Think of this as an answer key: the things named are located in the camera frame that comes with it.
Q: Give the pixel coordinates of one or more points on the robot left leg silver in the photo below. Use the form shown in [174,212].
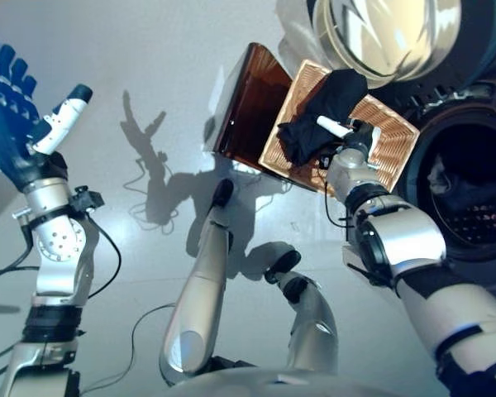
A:
[198,297]

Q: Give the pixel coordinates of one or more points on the black garment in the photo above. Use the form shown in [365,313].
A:
[335,99]

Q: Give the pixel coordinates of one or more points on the robot left arm silver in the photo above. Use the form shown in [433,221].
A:
[58,248]

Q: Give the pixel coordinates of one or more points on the robot leg silver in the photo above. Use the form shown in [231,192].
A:
[198,297]
[314,331]

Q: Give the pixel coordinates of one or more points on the dark grey washing machine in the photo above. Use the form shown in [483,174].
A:
[479,264]

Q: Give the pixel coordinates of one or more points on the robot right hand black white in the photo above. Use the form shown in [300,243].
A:
[361,136]

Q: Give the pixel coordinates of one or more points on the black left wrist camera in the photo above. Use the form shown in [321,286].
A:
[87,200]

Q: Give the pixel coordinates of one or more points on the robot left hand black white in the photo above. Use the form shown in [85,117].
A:
[12,124]

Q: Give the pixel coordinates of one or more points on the brown acrylic stand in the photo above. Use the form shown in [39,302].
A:
[252,107]

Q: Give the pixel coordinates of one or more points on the rectangular wicker laundry basket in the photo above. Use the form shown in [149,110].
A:
[388,132]

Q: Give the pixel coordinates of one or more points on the round glass washer door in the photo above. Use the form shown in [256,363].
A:
[380,37]

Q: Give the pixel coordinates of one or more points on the robot right leg silver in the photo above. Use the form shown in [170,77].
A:
[314,331]

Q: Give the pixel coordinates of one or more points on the robot right arm silver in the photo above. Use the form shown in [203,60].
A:
[409,244]

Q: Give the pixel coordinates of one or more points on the white garment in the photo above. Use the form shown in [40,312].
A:
[438,175]

